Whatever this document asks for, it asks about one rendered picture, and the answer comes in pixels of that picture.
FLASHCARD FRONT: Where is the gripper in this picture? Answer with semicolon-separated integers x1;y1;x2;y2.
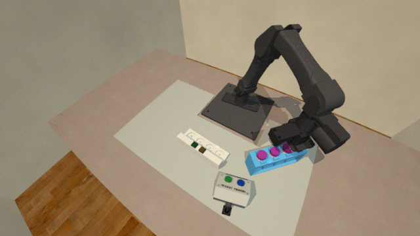
285;121;315;154

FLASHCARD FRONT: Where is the blue rectangular tube holder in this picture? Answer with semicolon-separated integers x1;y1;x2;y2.
245;145;308;176

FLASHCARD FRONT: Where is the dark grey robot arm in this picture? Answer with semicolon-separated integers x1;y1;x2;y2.
222;24;350;154

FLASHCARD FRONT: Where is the cream long bar with two dark lamps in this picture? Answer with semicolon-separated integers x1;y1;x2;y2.
177;129;229;169

